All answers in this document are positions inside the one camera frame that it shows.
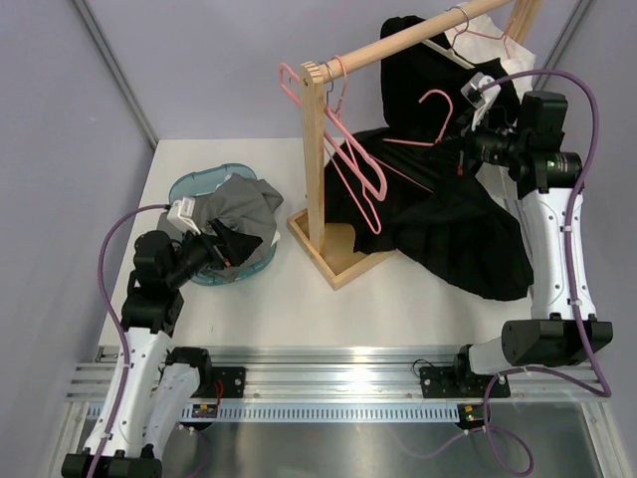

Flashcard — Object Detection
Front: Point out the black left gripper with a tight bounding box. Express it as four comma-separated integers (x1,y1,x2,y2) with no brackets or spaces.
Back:
167,218,262,288

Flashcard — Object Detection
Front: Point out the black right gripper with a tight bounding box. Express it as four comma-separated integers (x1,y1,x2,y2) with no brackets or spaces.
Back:
425,107,528,175

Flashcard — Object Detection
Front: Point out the grey pleated skirt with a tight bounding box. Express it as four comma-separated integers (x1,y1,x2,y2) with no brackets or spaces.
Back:
158,171,286,285

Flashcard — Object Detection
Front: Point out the pink hanger with black garment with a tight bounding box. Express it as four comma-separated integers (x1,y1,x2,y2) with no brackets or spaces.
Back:
381,89,455,193

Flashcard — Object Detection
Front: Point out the black garment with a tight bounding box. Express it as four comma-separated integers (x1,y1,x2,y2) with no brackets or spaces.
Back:
380,43,507,120
322,126,534,303

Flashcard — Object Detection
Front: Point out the pink clothes hanger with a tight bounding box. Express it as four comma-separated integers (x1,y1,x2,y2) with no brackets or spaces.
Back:
278,60,388,203

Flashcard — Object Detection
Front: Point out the pink hanger with grey skirt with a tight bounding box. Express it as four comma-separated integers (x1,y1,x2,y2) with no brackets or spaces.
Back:
325,56,387,235

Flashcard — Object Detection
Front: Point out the white skirt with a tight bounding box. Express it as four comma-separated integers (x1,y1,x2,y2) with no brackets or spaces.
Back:
271,229,281,247

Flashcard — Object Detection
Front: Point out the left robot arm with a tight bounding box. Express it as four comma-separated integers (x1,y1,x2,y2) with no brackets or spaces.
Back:
61,219,263,477

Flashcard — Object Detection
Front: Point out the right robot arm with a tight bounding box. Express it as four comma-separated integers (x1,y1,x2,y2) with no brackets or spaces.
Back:
449,89,613,394

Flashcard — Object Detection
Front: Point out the wooden hanger with black garment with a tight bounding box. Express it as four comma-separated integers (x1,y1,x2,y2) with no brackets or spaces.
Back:
423,39,475,70

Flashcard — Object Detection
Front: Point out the pink hanger with white garment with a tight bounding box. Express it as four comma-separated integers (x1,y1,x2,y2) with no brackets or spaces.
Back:
445,15,513,64

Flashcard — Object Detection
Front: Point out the teal plastic basin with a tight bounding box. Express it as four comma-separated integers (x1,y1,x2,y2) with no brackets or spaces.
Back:
168,163,284,286

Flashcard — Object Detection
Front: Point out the white garment on rack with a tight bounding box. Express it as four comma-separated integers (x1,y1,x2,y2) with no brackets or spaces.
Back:
444,1,538,74

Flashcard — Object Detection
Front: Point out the wooden clothes rack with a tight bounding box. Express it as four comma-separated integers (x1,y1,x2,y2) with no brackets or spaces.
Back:
287,0,543,293

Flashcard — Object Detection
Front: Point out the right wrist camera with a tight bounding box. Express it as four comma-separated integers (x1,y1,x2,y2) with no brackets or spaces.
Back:
461,73,501,130

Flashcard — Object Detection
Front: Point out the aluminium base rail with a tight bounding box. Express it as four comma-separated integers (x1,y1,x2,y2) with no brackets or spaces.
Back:
65,346,605,403

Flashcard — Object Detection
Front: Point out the white slotted cable duct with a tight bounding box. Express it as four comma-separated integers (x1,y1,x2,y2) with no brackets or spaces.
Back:
178,402,460,423

